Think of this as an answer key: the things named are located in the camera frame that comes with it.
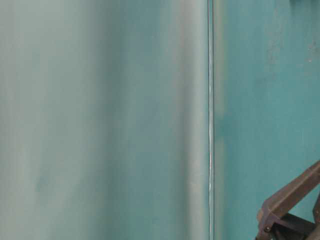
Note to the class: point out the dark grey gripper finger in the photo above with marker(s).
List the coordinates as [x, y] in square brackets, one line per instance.
[274, 220]

